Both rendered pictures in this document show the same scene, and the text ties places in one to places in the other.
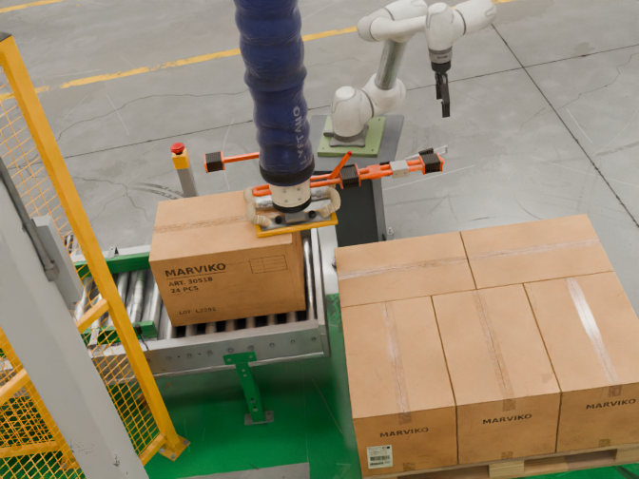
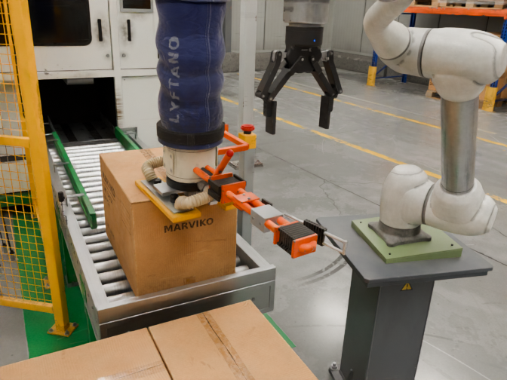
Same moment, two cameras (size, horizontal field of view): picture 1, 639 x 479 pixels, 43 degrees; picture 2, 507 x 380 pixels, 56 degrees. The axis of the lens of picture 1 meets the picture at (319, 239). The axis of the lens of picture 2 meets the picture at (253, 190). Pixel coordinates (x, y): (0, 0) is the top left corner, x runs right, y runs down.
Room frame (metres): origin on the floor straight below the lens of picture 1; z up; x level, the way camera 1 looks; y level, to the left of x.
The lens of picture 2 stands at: (2.10, -1.38, 1.60)
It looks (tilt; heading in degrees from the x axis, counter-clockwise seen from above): 22 degrees down; 59
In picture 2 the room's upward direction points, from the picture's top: 2 degrees clockwise
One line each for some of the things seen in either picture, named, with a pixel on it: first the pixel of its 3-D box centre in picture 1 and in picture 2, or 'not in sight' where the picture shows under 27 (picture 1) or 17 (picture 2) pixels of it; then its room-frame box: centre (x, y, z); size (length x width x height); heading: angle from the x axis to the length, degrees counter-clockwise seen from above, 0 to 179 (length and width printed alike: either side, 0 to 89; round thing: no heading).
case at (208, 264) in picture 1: (231, 255); (164, 212); (2.74, 0.40, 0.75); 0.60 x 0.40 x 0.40; 86
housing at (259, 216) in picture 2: (398, 169); (266, 218); (2.75, -0.38, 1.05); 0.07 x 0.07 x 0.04; 3
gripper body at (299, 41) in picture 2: (441, 69); (302, 49); (2.70, -0.56, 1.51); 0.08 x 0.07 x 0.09; 177
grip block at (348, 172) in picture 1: (348, 176); (226, 187); (2.74, -0.17, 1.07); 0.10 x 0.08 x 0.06; 3
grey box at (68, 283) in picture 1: (33, 262); not in sight; (1.84, 0.83, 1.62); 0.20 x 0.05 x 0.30; 87
